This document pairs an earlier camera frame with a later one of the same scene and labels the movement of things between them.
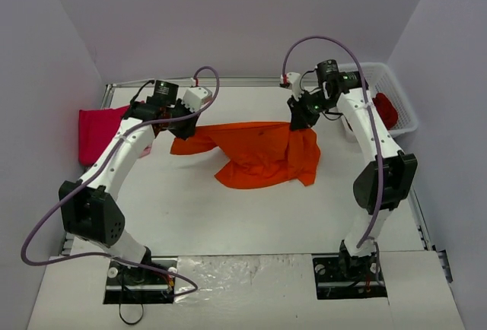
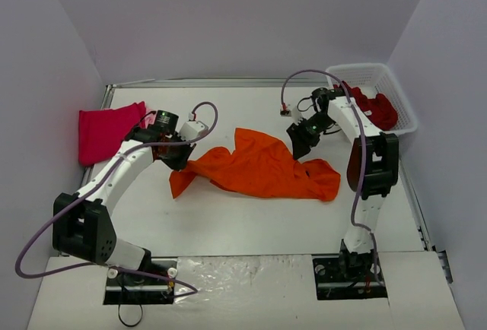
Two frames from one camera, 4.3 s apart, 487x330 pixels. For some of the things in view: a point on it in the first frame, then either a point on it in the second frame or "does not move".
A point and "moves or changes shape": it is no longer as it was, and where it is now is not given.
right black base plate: x=338 y=276 does not move
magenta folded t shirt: x=97 y=128 does not move
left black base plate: x=131 y=284 does not move
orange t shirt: x=259 y=153 moves or changes shape
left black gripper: x=184 y=124 -> x=179 y=153
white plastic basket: x=380 y=79 does not move
